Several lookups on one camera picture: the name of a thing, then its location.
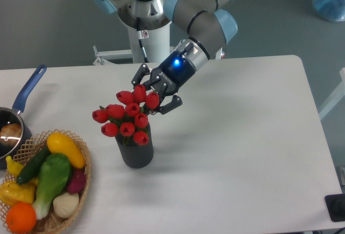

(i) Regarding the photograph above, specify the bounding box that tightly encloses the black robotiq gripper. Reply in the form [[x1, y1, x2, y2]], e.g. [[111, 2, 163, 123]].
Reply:
[[131, 51, 196, 115]]

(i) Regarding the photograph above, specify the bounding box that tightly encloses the red tulip bouquet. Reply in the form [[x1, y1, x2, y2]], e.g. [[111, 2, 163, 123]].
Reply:
[[92, 84, 160, 146]]

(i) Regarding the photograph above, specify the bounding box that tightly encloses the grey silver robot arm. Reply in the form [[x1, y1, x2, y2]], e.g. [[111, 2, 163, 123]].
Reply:
[[132, 0, 238, 114]]

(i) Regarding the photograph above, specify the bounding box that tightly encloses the dark grey ribbed vase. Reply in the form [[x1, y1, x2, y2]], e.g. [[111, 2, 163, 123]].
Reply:
[[115, 125, 154, 168]]

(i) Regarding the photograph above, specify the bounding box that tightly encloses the yellow squash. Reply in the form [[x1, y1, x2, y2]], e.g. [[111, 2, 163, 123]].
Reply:
[[46, 132, 86, 169]]

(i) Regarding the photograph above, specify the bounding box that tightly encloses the purple red radish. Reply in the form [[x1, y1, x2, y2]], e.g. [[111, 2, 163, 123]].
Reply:
[[66, 169, 86, 194]]

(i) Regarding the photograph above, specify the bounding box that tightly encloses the green bok choy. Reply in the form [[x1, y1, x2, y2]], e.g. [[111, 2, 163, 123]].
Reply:
[[32, 153, 71, 220]]

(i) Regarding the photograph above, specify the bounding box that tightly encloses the white garlic bulb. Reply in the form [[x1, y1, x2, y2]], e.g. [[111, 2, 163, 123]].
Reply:
[[53, 192, 79, 218]]

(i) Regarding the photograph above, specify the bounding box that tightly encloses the green cucumber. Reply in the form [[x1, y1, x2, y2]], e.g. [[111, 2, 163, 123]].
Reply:
[[16, 146, 51, 184]]

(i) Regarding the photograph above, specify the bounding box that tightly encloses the brown bread roll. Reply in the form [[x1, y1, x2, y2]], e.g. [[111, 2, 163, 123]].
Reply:
[[1, 123, 22, 147]]

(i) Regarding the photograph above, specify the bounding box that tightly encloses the small yellow pear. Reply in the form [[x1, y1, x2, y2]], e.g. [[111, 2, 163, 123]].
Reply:
[[5, 156, 24, 177]]

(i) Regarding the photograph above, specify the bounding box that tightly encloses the yellow bell pepper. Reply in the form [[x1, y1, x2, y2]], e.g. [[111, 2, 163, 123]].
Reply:
[[1, 181, 36, 207]]

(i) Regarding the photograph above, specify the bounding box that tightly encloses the orange fruit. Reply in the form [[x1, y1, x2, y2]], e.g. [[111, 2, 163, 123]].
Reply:
[[5, 202, 37, 233]]

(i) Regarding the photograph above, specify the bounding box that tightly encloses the black device at edge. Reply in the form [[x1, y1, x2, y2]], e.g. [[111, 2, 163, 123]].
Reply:
[[325, 194, 344, 222]]

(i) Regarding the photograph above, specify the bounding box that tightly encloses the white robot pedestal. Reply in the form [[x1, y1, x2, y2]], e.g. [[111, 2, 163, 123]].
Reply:
[[93, 24, 187, 65]]

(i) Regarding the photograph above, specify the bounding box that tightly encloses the blue handled saucepan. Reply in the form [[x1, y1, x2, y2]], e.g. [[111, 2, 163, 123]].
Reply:
[[1, 65, 47, 170]]

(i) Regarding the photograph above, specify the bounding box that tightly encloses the white table frame leg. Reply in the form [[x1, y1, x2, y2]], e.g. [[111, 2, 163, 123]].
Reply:
[[319, 67, 344, 120]]

